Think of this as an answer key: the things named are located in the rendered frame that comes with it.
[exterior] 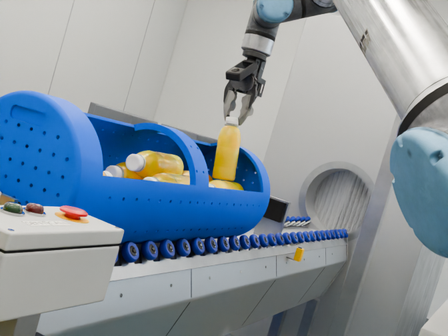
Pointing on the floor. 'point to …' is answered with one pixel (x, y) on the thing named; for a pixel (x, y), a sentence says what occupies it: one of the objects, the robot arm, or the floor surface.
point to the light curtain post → (365, 243)
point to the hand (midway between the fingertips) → (233, 119)
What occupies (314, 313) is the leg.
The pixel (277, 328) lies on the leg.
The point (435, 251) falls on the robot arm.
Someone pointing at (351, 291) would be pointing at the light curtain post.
